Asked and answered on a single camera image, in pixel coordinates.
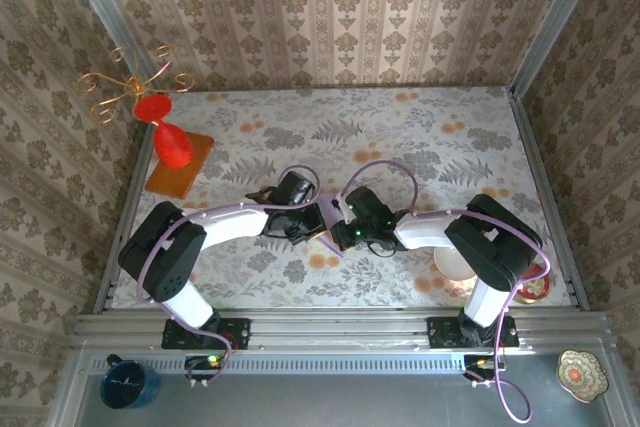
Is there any lavender square paper sheet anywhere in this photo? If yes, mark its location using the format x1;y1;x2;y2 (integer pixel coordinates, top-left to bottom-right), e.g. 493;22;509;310
315;190;347;259

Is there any white bowl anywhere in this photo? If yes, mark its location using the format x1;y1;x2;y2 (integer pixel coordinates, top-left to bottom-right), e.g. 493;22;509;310
432;245;479;282

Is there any red goblet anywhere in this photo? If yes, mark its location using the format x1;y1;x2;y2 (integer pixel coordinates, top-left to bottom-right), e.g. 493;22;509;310
132;92;196;169

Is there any small black controller box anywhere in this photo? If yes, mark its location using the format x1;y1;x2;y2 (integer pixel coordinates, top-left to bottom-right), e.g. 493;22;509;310
184;354;226;389
462;354;507;389

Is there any red round tin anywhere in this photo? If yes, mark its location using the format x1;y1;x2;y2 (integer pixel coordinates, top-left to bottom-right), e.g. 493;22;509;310
514;262;552;304

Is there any dark blue mug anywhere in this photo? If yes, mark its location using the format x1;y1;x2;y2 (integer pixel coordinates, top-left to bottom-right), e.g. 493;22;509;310
99;354;162;409

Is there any floral scalloped dish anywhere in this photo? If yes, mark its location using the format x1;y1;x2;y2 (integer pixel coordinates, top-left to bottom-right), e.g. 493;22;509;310
557;349;610;404

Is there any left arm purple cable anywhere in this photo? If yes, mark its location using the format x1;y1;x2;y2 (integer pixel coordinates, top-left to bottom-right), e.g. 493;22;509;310
136;164;322;389

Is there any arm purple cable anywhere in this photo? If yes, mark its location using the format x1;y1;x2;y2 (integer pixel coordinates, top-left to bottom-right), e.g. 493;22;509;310
339;160;552;422
136;164;322;389

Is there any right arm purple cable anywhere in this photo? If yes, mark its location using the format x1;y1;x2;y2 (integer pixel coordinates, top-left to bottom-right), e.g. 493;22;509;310
339;160;552;422

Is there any aluminium frame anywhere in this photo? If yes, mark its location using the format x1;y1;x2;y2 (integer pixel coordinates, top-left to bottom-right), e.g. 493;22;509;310
47;0;626;427

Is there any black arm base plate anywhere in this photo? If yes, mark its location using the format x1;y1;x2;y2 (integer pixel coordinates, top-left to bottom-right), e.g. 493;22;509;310
161;316;251;351
427;315;519;349

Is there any slotted grey cable duct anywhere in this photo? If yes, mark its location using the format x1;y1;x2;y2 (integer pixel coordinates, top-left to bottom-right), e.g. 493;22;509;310
87;357;561;373

